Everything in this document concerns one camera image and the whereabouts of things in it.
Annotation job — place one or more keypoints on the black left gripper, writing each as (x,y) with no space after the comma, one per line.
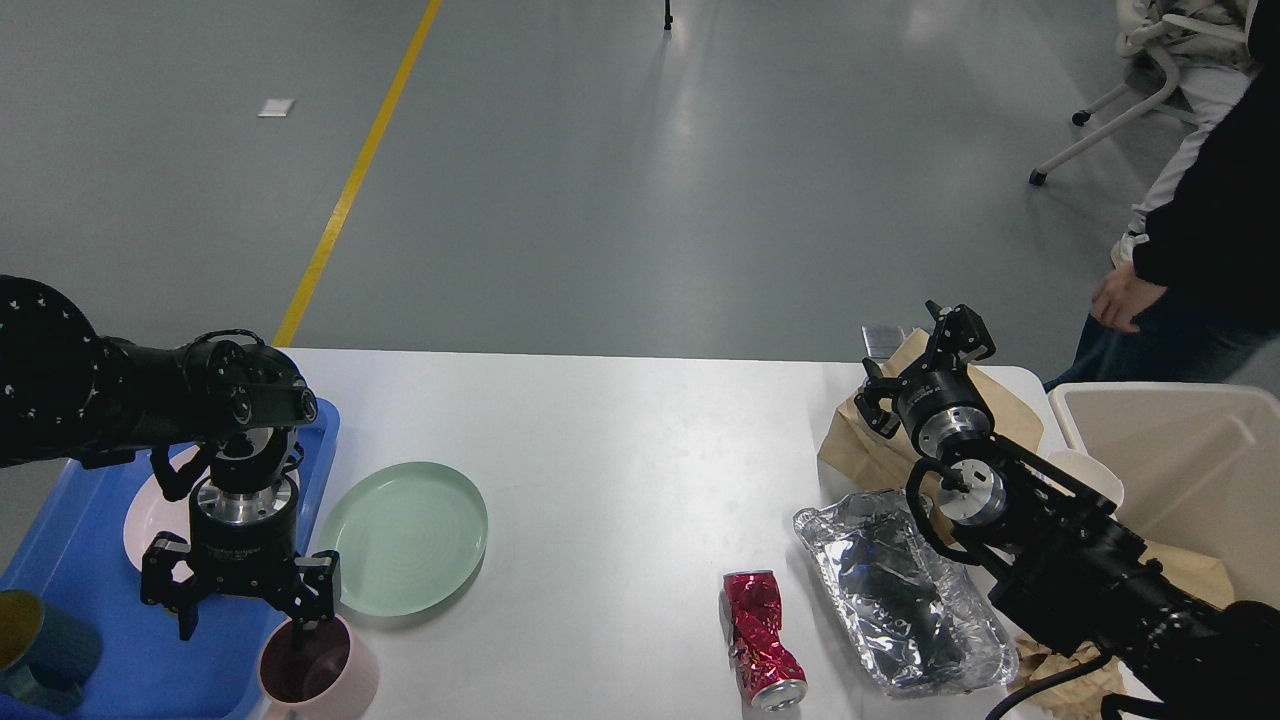
(244,545)

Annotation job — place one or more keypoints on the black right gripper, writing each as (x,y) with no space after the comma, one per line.
(942,407)

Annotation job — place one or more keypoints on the pink mug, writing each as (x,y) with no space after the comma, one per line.
(329,672)

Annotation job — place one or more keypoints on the green plate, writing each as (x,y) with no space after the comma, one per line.
(408,536)

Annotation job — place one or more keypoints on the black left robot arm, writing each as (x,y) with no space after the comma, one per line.
(218,418)

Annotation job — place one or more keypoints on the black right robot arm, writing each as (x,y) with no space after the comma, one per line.
(1065,570)

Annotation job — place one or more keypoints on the pink plate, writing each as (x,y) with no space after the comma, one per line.
(148,515)

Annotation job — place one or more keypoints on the blue plastic tray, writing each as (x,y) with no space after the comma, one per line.
(74,557)

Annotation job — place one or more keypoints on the white paper cup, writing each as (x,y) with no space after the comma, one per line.
(1090,472)

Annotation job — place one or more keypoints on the aluminium foil tray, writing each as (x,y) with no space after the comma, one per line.
(918,623)

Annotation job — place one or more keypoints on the person in black trousers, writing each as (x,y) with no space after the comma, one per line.
(1199,298)

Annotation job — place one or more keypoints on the beige plastic bin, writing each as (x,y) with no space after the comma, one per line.
(1199,464)

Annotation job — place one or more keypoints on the crushed red can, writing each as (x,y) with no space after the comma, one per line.
(769,676)

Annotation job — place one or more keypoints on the brown paper in bin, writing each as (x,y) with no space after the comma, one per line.
(1203,576)

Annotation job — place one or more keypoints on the white paper scrap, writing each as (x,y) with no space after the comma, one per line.
(276,108)

